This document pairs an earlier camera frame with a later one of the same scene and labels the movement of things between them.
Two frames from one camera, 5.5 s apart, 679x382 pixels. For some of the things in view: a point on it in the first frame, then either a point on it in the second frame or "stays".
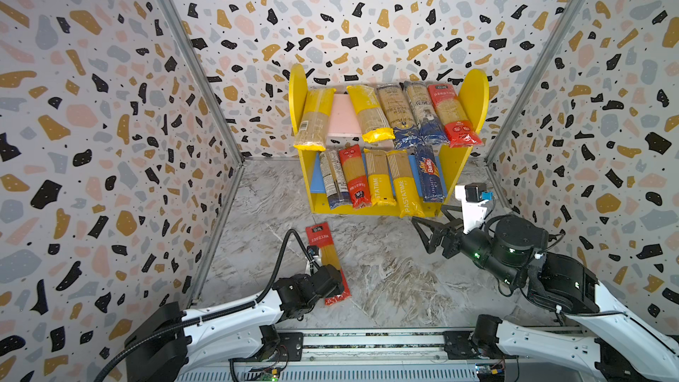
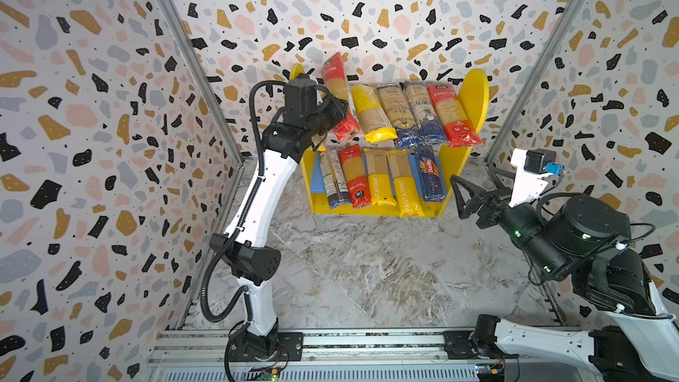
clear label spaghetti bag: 334,177 stays
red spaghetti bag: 321,236 to 333,76
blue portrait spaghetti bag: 431,127 stays
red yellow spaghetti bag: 355,176 stays
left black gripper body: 335,290 to 330,116
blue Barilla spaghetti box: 430,173 stays
